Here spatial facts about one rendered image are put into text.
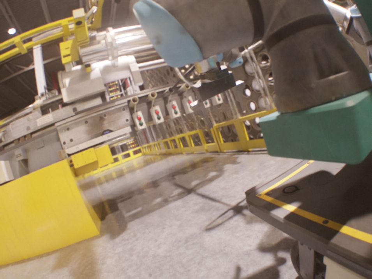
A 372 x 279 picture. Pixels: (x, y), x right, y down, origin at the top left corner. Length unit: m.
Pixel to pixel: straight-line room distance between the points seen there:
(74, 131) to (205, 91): 1.37
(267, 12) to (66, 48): 1.91
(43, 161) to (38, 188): 0.46
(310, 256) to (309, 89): 0.34
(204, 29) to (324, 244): 0.29
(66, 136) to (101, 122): 0.35
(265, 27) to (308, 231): 0.26
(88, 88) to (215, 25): 1.62
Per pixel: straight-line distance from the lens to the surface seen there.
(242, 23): 0.24
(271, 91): 2.80
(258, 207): 0.36
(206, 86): 0.58
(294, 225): 0.29
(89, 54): 1.72
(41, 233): 1.57
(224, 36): 0.23
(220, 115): 3.87
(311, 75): 0.22
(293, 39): 0.24
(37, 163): 1.89
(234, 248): 0.78
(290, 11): 0.25
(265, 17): 0.25
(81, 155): 1.35
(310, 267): 0.47
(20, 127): 2.05
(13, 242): 1.74
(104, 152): 1.47
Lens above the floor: 0.50
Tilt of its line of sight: 4 degrees down
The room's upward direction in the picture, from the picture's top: 20 degrees counter-clockwise
